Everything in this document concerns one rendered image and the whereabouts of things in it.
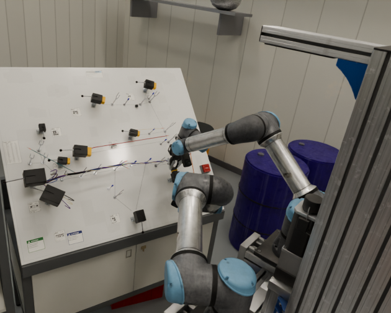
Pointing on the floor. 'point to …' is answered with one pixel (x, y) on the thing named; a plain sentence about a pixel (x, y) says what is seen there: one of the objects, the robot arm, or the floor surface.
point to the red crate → (140, 297)
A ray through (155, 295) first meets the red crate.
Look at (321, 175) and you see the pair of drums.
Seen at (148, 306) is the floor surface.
